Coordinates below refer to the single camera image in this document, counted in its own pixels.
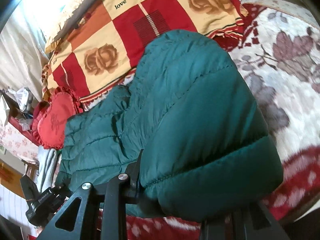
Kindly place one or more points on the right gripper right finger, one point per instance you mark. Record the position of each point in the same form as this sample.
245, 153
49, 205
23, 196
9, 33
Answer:
249, 222

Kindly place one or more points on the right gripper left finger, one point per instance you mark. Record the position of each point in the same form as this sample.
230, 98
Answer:
97, 212

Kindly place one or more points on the green quilted puffer jacket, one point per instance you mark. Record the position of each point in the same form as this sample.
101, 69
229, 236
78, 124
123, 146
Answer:
192, 122

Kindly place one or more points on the light blue folded cloth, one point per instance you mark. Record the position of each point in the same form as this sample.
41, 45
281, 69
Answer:
47, 164

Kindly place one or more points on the red heart-shaped ruffled pillow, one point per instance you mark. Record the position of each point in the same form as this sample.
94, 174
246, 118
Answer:
48, 127

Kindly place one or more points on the red cream checkered rose blanket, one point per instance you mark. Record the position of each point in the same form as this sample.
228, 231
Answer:
108, 40

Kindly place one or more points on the cream curtain fabric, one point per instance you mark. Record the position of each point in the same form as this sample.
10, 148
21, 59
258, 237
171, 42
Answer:
29, 27

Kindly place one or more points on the floral red white bedspread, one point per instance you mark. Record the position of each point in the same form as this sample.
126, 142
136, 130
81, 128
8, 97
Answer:
279, 59

